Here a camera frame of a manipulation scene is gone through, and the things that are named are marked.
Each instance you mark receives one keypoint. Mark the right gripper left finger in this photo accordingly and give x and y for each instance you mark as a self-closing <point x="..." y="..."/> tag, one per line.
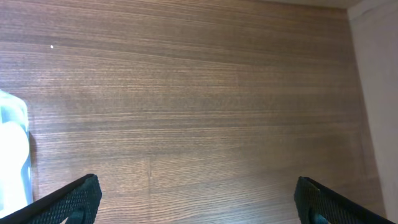
<point x="77" y="202"/>

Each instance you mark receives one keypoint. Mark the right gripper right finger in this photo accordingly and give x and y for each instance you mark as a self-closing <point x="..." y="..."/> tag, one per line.
<point x="317" y="204"/>

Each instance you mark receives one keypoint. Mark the clear right plastic container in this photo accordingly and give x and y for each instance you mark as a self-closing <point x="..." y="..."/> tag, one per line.
<point x="16" y="177"/>

